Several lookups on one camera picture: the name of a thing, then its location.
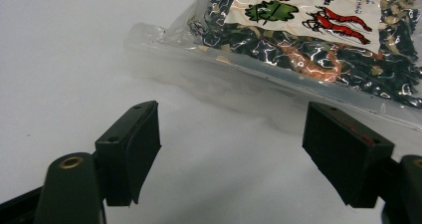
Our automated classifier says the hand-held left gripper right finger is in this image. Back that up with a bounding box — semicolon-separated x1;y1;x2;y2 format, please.
302;101;396;209

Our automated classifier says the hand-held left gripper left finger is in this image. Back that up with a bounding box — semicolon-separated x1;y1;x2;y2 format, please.
95;100;162;207

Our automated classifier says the clear bag of dried seaweed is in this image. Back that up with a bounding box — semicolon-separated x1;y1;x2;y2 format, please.
123;0;422;132

